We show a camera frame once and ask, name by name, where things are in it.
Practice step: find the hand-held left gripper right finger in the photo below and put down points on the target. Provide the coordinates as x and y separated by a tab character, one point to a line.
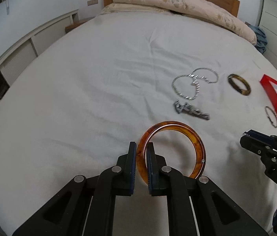
149	167

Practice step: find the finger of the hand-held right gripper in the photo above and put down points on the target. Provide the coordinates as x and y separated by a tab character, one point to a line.
250	143
263	135

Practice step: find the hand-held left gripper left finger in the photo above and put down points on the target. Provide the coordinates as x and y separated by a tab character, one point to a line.
133	167

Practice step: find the amber resin bangle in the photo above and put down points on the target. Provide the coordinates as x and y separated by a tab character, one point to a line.
197	145

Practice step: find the brown stone bangle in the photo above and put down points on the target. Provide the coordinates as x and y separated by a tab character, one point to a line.
235	84

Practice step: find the blue crumpled cloth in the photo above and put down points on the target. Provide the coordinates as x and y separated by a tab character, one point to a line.
260	39

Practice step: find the wooden nightstand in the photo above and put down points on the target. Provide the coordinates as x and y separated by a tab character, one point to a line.
75	25

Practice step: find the cream pillow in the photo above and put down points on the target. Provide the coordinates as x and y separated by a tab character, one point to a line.
118	8

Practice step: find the low white wall cabinet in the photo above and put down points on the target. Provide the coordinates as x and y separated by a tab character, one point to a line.
18	54

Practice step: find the wall switch plate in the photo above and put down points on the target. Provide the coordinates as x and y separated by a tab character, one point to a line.
92	2

